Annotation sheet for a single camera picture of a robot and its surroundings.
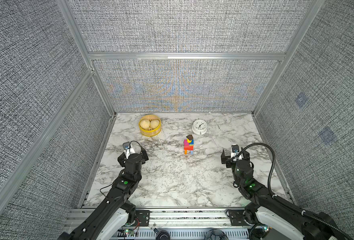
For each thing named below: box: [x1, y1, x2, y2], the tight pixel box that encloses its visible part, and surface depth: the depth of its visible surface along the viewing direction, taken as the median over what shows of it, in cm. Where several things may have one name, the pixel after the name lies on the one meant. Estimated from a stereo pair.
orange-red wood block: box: [183, 145, 194, 151], surface depth 97 cm
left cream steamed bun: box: [140, 119, 150, 129], surface depth 108 cm
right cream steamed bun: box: [150, 119, 160, 129], surface depth 108 cm
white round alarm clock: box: [191, 119, 208, 135], surface depth 108 cm
